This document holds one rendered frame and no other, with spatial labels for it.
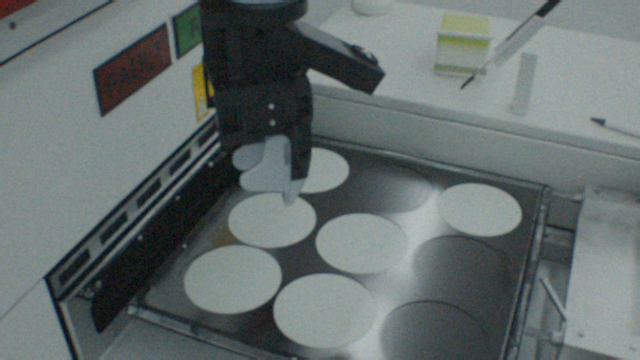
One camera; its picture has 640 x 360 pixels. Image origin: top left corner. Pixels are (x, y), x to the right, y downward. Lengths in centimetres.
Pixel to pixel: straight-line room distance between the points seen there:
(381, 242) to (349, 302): 10
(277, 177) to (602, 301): 37
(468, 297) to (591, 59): 50
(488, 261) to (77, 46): 46
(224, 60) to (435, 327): 31
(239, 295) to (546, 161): 42
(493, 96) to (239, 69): 44
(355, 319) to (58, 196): 30
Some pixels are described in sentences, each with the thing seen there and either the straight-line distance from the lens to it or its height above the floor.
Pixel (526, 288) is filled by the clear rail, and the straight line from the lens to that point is 70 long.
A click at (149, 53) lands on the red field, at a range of 68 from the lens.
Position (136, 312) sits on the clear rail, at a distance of 68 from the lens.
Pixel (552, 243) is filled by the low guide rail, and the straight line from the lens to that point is 85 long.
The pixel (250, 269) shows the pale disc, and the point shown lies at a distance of 70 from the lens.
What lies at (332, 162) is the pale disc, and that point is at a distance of 86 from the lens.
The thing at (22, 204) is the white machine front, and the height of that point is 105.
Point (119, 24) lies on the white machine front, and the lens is 64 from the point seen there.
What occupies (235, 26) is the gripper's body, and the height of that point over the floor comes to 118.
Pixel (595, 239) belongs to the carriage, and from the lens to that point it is 83.
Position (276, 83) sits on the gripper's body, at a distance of 54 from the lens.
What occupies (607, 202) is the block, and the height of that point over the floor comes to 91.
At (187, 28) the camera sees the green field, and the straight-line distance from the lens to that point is 73.
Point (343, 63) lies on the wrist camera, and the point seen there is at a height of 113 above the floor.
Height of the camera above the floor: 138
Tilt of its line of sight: 35 degrees down
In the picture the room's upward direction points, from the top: straight up
